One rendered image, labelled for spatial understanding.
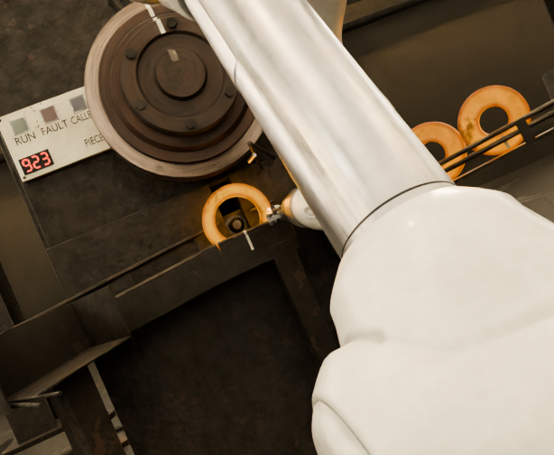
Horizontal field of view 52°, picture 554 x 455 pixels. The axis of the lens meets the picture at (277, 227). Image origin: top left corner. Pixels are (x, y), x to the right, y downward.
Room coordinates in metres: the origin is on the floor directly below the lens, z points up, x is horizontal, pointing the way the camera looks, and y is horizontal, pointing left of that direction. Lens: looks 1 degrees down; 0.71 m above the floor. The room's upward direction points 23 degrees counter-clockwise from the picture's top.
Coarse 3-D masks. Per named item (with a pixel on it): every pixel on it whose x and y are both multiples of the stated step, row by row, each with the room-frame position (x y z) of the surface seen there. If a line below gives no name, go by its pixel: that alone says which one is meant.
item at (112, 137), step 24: (120, 24) 1.43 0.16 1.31; (96, 48) 1.41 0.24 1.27; (96, 72) 1.41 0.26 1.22; (96, 96) 1.41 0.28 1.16; (96, 120) 1.40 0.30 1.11; (120, 144) 1.41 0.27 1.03; (240, 144) 1.45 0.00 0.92; (144, 168) 1.41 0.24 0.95; (168, 168) 1.42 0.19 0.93; (192, 168) 1.43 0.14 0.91; (216, 168) 1.44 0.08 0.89
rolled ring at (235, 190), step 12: (216, 192) 1.46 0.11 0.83; (228, 192) 1.46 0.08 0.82; (240, 192) 1.47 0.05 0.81; (252, 192) 1.47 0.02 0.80; (216, 204) 1.46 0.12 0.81; (264, 204) 1.47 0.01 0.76; (204, 216) 1.45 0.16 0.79; (264, 216) 1.47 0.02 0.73; (204, 228) 1.45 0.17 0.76; (216, 228) 1.46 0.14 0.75; (216, 240) 1.45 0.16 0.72
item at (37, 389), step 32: (32, 320) 1.24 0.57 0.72; (64, 320) 1.28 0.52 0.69; (96, 320) 1.24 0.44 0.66; (0, 352) 1.18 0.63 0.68; (32, 352) 1.22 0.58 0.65; (64, 352) 1.26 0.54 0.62; (96, 352) 1.17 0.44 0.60; (0, 384) 1.16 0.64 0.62; (32, 384) 1.18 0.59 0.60; (64, 384) 1.12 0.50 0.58; (96, 416) 1.14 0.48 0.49; (96, 448) 1.12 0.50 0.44
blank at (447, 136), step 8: (416, 128) 1.34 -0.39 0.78; (424, 128) 1.34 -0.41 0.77; (432, 128) 1.33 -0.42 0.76; (440, 128) 1.32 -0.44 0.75; (448, 128) 1.31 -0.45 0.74; (424, 136) 1.34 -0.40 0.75; (432, 136) 1.33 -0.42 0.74; (440, 136) 1.32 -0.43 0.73; (448, 136) 1.32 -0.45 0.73; (456, 136) 1.31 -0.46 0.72; (448, 144) 1.32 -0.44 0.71; (456, 144) 1.31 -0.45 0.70; (464, 144) 1.31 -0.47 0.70; (448, 152) 1.32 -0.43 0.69; (456, 152) 1.32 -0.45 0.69; (456, 160) 1.32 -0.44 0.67; (456, 168) 1.32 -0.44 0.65; (456, 176) 1.33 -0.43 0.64
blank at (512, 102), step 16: (480, 96) 1.28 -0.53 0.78; (496, 96) 1.26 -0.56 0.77; (512, 96) 1.25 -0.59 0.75; (464, 112) 1.29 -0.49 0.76; (480, 112) 1.28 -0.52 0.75; (512, 112) 1.25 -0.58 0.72; (528, 112) 1.24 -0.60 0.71; (464, 128) 1.30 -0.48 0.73; (480, 128) 1.29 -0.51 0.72; (512, 128) 1.26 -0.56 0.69; (512, 144) 1.27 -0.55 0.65
